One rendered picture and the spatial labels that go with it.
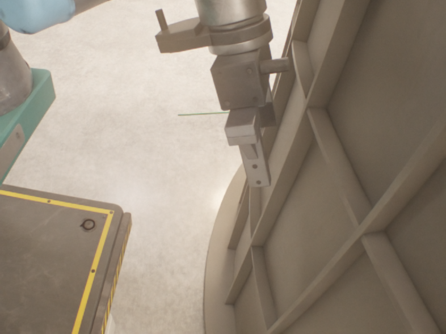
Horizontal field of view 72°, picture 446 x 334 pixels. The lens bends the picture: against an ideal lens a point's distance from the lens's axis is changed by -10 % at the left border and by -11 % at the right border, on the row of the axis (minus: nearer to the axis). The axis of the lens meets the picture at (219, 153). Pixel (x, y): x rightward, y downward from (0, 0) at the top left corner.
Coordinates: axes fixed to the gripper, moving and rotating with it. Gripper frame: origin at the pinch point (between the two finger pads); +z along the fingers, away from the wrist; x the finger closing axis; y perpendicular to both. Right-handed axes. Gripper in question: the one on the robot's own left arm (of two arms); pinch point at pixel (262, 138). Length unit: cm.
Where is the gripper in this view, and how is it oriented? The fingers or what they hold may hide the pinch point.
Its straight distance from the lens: 45.7
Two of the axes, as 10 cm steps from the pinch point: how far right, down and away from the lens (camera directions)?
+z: 2.4, 8.0, 5.5
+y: 9.5, -0.9, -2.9
